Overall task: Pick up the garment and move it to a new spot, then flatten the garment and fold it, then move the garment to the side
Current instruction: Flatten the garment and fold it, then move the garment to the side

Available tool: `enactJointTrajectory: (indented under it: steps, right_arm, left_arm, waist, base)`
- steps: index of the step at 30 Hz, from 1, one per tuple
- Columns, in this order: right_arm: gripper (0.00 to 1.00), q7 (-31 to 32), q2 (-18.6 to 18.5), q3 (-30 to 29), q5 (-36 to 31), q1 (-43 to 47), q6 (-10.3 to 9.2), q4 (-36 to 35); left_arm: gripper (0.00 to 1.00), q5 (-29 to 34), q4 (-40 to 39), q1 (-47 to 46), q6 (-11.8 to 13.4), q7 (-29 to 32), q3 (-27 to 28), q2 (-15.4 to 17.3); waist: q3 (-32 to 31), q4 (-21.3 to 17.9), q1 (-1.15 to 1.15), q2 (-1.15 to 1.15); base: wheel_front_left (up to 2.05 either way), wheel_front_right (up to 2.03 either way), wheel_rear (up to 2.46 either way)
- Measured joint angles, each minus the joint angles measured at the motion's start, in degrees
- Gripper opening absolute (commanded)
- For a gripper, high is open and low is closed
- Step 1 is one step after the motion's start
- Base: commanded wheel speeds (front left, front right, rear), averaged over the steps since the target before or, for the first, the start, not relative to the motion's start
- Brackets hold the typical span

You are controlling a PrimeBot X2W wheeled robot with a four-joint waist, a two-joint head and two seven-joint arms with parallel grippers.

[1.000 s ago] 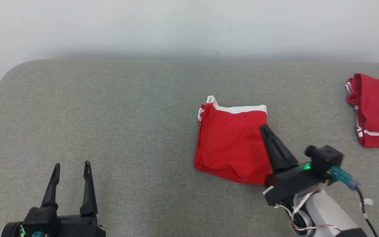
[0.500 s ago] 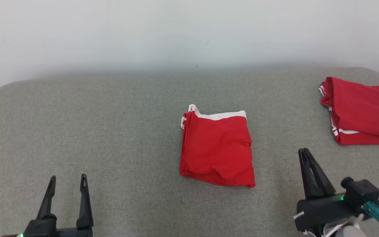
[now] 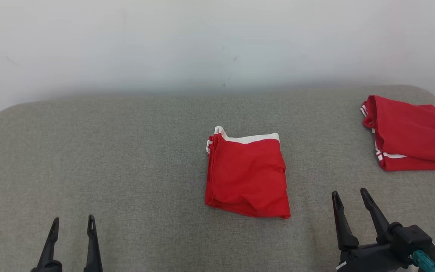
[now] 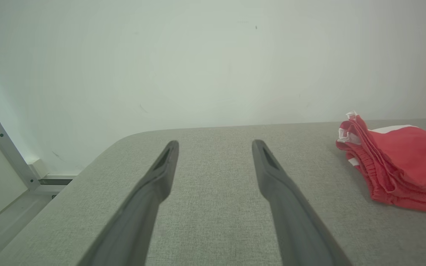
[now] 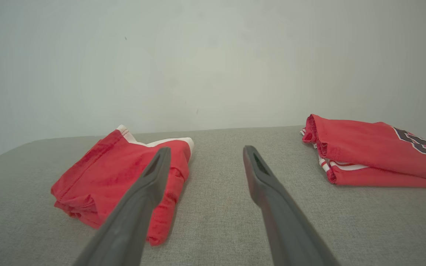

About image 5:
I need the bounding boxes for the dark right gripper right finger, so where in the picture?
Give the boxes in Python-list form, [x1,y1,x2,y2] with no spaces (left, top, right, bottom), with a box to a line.
[243,145,341,266]

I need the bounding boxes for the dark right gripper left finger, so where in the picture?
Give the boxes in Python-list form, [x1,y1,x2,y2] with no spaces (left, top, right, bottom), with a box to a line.
[73,147,172,266]

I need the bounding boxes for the red shorts with white stripe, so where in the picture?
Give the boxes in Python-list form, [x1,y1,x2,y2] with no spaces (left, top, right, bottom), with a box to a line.
[50,125,195,247]

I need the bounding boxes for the red jersey with white sleeves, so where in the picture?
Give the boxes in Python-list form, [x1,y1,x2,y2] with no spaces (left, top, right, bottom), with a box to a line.
[300,114,426,191]

